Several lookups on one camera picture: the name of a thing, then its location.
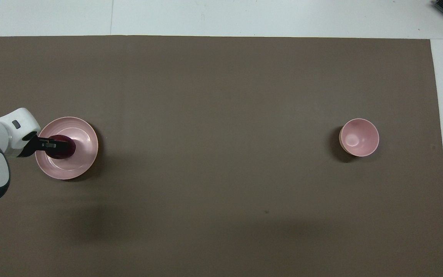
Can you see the brown table mat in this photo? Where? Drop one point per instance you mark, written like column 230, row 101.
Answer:
column 214, row 154

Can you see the dark red apple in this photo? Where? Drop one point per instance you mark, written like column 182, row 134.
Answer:
column 65, row 154

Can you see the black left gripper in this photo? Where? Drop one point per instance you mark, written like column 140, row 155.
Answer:
column 31, row 146

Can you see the pink plate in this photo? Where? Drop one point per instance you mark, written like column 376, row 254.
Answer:
column 83, row 150

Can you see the pink bowl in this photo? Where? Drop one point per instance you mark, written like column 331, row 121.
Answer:
column 360, row 137

